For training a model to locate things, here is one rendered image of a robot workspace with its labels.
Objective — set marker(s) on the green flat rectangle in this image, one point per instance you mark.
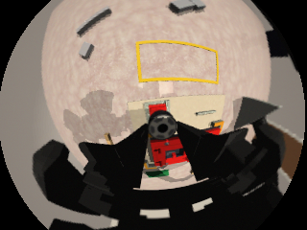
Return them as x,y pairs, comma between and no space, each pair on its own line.
158,174

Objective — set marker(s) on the brown flat bar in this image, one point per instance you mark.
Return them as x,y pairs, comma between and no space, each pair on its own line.
108,139

